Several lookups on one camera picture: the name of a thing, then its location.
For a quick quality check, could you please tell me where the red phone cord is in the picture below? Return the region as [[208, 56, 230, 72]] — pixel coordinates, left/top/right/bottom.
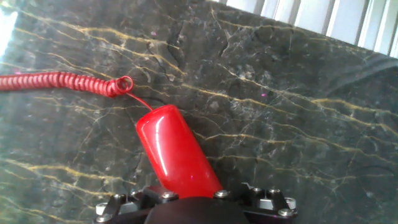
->
[[0, 71, 154, 112]]

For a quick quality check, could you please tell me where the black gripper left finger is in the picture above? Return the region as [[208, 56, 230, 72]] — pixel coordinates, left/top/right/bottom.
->
[[94, 185, 162, 223]]

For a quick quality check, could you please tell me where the black marble pattern mat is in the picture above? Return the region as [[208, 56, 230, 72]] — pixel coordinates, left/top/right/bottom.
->
[[0, 0, 398, 224]]

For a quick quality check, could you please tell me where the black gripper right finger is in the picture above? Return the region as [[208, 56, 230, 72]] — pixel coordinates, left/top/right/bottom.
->
[[229, 182, 299, 218]]

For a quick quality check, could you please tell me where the red telephone handset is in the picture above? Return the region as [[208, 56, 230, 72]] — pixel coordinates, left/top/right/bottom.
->
[[136, 104, 224, 200]]

